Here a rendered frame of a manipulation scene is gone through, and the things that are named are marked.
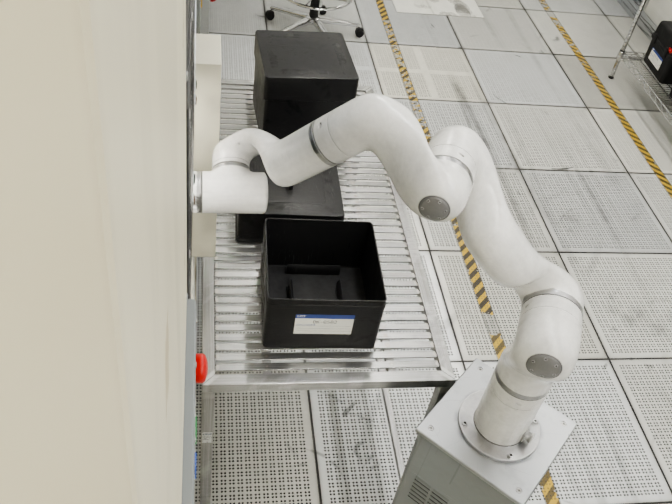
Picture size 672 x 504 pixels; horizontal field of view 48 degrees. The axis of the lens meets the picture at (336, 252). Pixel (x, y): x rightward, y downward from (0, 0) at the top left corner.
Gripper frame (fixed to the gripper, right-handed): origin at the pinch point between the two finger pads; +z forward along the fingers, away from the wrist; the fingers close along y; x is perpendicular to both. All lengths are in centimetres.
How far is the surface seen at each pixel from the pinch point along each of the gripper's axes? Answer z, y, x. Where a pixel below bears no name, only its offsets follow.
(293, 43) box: -48, 95, -19
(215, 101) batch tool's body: -21.3, 14.5, 11.9
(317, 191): -51, 41, -34
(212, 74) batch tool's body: -20.6, 14.6, 18.1
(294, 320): -40, -6, -33
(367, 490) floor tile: -72, -4, -120
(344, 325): -52, -6, -35
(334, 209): -55, 34, -34
